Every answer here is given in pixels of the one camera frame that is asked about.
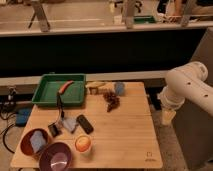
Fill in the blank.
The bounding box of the blue box beside table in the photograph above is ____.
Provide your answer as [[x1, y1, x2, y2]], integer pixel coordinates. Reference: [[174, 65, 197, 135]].
[[15, 108, 32, 127]]

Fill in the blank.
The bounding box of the grey folded cloth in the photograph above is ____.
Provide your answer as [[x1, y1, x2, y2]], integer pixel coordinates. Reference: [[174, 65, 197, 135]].
[[62, 118, 78, 133]]

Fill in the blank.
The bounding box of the orange carrot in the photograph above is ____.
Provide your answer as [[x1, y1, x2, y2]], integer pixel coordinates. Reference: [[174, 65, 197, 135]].
[[58, 80, 74, 94]]

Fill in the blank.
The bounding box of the blue cup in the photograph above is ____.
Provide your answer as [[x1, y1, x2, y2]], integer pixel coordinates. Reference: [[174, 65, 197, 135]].
[[114, 82, 125, 96]]

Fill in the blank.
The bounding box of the black remote control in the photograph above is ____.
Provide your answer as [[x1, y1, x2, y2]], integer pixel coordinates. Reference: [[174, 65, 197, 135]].
[[77, 114, 94, 134]]

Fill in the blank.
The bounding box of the black handled brush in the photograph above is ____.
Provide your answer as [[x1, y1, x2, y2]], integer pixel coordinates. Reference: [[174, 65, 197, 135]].
[[57, 93, 64, 120]]

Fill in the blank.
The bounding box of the purple bowl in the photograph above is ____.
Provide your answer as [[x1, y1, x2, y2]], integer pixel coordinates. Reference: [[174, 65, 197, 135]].
[[39, 142, 72, 171]]

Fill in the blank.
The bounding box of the black cable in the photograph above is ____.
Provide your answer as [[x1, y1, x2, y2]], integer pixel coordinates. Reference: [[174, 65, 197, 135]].
[[1, 123, 17, 154]]

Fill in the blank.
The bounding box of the small black block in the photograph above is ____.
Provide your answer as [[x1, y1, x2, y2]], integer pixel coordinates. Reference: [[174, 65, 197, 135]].
[[48, 123, 61, 137]]

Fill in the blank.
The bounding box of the blue sponge in bowl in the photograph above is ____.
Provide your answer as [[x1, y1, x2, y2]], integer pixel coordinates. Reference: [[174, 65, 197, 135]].
[[30, 131, 46, 153]]

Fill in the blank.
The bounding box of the orange fruit in cup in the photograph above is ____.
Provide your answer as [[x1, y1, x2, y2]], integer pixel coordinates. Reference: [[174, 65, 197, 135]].
[[75, 135, 92, 153]]

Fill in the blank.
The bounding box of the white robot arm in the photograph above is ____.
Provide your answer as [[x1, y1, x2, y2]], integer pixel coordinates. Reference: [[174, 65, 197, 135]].
[[158, 61, 213, 125]]

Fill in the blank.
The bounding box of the dark grape bunch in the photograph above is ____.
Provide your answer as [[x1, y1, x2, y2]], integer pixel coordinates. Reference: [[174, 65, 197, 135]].
[[103, 91, 120, 112]]

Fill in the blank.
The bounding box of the green plastic tray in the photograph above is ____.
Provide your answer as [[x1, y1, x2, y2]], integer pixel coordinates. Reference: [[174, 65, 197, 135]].
[[32, 73, 86, 107]]

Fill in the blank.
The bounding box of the brown bowl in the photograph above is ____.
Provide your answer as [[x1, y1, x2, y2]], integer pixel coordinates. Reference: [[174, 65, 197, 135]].
[[20, 128, 51, 158]]

